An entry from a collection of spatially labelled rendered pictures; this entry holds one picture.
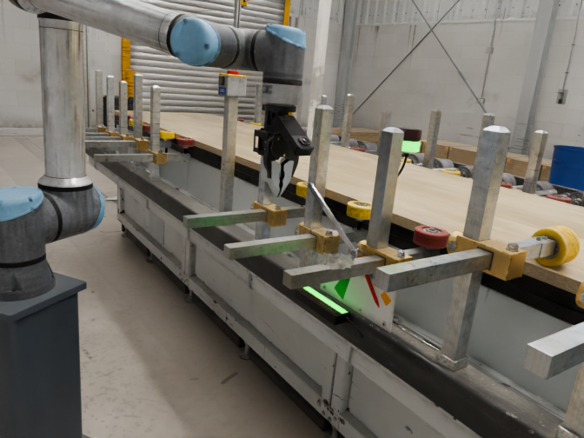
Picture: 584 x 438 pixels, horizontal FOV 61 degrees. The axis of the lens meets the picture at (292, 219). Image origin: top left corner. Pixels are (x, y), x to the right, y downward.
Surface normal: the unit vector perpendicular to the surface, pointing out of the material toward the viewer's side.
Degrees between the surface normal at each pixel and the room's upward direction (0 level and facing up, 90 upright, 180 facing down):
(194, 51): 91
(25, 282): 70
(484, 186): 90
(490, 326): 90
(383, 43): 90
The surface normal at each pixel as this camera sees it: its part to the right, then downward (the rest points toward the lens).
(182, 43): -0.34, 0.24
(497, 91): -0.79, 0.10
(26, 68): 0.60, 0.27
